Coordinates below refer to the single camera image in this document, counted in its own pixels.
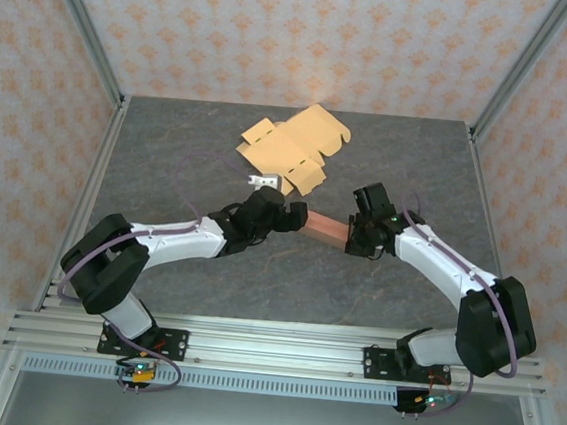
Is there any pink paper box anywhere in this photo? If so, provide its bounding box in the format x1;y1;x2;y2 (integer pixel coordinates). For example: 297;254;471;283
302;211;352;253

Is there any yellow paper box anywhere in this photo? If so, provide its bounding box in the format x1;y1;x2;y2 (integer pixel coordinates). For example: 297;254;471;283
231;96;355;202

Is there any grey metal panel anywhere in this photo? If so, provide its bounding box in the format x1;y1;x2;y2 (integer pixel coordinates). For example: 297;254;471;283
0;365;561;425

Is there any aluminium side rail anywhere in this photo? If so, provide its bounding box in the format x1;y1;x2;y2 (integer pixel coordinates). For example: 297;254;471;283
445;123;544;358
31;89;133;318

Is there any aluminium mounting rail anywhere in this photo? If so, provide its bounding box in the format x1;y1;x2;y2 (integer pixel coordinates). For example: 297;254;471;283
1;294;553;401

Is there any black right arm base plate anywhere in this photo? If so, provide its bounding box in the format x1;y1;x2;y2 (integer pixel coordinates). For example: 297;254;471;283
361;345;455;388

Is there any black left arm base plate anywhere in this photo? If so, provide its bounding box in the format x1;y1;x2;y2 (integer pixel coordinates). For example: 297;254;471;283
96;320;191;363

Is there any slotted grey cable duct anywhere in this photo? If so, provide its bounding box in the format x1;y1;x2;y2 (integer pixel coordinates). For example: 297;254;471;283
21;351;531;421

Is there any aluminium frame post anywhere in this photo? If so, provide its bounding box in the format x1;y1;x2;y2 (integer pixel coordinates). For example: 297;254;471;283
468;0;567;151
25;0;137;109

